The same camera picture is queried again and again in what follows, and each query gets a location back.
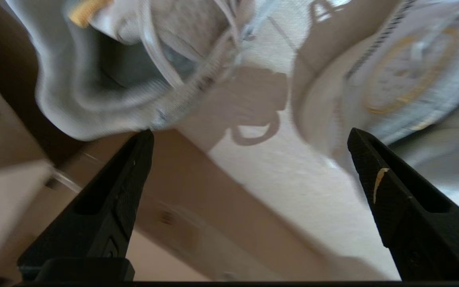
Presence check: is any white mesh sneaker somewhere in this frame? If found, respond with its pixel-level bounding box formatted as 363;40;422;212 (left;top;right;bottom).
291;0;459;192
4;0;290;142

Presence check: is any brown cardboard shoe box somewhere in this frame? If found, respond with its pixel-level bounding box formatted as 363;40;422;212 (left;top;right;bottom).
0;60;377;281

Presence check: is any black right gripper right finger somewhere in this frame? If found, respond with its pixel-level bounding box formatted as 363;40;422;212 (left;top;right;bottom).
347;128;459;280

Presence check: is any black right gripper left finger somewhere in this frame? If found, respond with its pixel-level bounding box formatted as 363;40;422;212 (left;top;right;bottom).
18;130;155;280

